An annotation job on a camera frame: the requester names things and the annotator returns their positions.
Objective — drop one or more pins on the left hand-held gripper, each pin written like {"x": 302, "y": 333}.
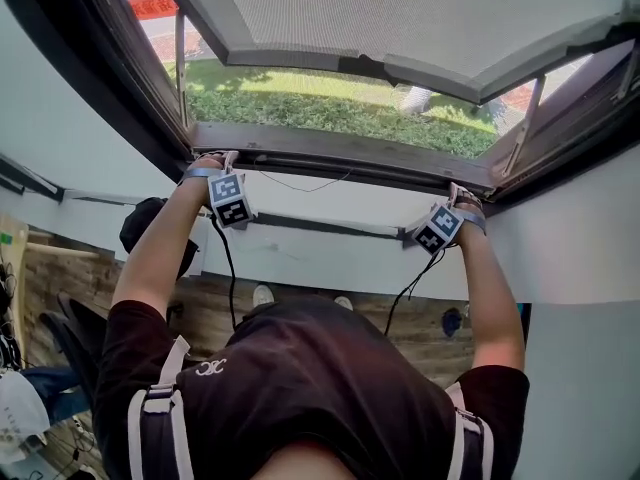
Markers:
{"x": 227, "y": 198}

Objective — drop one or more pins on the black office chair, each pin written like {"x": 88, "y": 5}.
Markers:
{"x": 75, "y": 333}

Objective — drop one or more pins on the person's left white shoe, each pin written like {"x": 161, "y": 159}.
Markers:
{"x": 262, "y": 295}

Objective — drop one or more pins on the red outdoor banner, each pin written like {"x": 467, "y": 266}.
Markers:
{"x": 152, "y": 5}

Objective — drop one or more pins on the person's left forearm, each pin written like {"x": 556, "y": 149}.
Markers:
{"x": 155, "y": 248}

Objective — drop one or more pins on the person's right forearm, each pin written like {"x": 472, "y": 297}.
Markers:
{"x": 485, "y": 288}

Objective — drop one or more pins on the dark blue small object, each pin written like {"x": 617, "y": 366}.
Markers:
{"x": 451, "y": 322}

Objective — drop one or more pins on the teal capped container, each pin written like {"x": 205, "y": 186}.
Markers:
{"x": 521, "y": 313}

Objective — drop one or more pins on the frosted glass window sash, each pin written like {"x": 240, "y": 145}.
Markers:
{"x": 400, "y": 8}

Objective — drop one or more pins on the dark window frame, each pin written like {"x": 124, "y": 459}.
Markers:
{"x": 110, "y": 68}

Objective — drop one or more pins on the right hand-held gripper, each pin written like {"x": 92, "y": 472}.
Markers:
{"x": 437, "y": 228}

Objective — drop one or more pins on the person's right hand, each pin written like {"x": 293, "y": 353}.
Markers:
{"x": 465, "y": 199}

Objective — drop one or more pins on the person's white shoe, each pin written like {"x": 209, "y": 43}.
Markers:
{"x": 344, "y": 303}
{"x": 262, "y": 295}

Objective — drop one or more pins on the person's right white shoe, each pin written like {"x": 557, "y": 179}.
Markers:
{"x": 344, "y": 303}

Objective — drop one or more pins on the person's left hand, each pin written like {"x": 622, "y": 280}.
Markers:
{"x": 212, "y": 160}

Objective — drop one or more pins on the black bag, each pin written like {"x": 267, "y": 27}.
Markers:
{"x": 140, "y": 223}

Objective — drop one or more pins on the person's black clothing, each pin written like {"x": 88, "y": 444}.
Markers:
{"x": 310, "y": 393}

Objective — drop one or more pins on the small wooden table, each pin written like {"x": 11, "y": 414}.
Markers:
{"x": 17, "y": 268}

